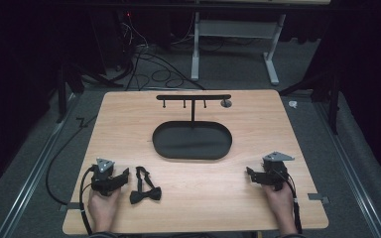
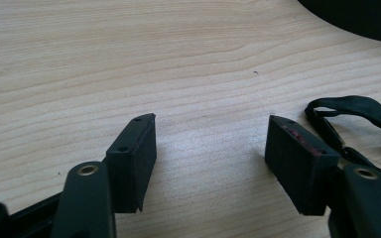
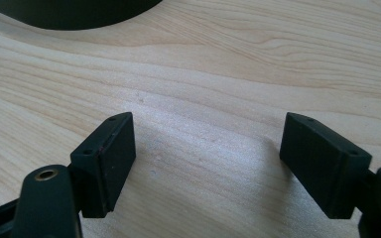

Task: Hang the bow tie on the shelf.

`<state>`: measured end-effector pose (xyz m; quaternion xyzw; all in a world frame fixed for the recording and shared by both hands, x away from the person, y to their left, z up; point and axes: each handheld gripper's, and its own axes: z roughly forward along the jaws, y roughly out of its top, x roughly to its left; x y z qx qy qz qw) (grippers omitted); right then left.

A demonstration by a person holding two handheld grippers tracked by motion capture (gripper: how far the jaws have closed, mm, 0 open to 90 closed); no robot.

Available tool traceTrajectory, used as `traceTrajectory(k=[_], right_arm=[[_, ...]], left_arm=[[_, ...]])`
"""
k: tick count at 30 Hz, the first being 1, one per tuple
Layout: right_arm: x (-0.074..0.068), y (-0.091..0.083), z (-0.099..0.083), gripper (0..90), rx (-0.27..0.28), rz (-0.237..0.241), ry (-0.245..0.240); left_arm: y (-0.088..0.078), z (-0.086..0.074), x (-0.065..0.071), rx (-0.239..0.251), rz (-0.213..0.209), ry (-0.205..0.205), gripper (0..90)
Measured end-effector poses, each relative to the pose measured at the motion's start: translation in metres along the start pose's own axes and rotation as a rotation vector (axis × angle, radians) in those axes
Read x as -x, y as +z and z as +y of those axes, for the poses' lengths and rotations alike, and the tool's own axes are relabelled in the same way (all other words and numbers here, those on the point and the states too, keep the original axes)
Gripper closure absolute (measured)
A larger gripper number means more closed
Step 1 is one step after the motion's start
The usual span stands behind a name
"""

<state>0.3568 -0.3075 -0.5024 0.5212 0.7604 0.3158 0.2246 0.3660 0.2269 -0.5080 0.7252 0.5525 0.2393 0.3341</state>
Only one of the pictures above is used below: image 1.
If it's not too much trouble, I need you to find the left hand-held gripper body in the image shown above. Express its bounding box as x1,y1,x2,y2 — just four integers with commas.
90,158,121,197

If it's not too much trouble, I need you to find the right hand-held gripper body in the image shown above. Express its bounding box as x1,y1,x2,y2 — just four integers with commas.
260,151,296,192

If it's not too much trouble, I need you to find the black bow tie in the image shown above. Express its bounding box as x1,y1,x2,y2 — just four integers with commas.
129,166,163,205

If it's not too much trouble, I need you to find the black hanger stand with tray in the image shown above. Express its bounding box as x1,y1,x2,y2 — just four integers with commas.
151,93,233,162

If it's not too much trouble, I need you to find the person's left hand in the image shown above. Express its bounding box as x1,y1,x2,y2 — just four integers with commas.
87,187,122,233

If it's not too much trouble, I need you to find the person's right hand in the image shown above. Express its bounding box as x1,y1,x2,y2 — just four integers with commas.
261,182,296,219

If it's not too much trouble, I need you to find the grey tape strip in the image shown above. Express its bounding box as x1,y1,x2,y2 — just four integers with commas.
307,192,330,205
59,201,81,212

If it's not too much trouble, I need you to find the black metal stand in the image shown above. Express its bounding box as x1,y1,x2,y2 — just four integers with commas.
278,70,341,136
55,60,125,124

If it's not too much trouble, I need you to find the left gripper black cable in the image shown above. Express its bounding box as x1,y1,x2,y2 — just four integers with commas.
78,166,97,236

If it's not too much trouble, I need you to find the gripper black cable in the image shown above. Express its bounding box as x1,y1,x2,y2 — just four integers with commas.
78,166,97,236
276,169,305,235

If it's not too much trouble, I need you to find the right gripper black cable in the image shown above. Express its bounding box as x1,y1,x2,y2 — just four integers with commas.
276,169,305,235

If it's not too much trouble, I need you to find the long black floor cable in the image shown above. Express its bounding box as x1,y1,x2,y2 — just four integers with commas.
44,114,97,206

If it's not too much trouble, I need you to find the metal floor rail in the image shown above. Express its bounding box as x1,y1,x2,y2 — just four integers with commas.
0,92,82,238
312,98,381,238

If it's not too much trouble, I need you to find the tangle of black floor cables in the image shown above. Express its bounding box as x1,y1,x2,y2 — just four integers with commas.
112,13,207,92

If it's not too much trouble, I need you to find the white desk frame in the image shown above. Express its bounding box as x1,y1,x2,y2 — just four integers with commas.
190,11,288,86

